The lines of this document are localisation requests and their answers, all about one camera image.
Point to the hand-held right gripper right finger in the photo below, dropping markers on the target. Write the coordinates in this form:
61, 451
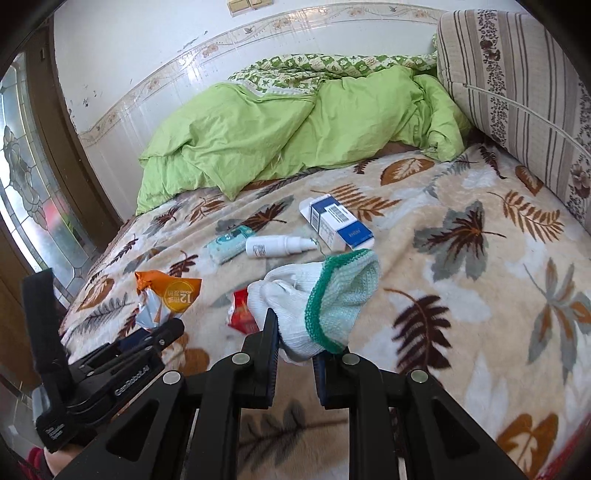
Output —
319, 381

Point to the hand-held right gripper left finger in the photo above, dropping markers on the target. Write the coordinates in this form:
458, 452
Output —
270, 364

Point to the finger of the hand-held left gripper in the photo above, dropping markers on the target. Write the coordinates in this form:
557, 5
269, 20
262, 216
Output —
161, 334

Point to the orange snack packet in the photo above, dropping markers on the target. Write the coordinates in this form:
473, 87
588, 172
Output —
175, 290

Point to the red snack packet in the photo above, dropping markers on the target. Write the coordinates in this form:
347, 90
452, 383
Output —
240, 314

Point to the white glove with green cuff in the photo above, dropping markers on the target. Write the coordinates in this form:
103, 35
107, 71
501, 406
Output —
295, 295

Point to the teal wipes packet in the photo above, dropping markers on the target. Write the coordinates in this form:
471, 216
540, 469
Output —
226, 247

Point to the white spray bottle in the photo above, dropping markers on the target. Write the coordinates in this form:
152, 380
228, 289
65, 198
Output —
268, 246

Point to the blue and white carton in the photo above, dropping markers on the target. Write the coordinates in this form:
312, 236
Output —
332, 221

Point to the person's left forearm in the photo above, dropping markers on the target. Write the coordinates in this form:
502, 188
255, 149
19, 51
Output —
57, 464

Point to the leaf-print fleece blanket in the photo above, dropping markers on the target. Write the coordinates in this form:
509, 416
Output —
438, 286

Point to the wooden door with patterned glass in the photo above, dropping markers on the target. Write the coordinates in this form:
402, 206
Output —
27, 184

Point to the plain green duvet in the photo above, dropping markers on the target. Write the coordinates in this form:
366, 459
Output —
258, 134

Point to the green patterned quilt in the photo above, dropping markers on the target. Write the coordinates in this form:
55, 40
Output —
323, 64

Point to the striped floral cushion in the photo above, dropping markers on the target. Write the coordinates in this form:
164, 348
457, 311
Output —
517, 92

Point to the beige wall switch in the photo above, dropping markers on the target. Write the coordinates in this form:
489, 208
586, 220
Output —
238, 6
261, 3

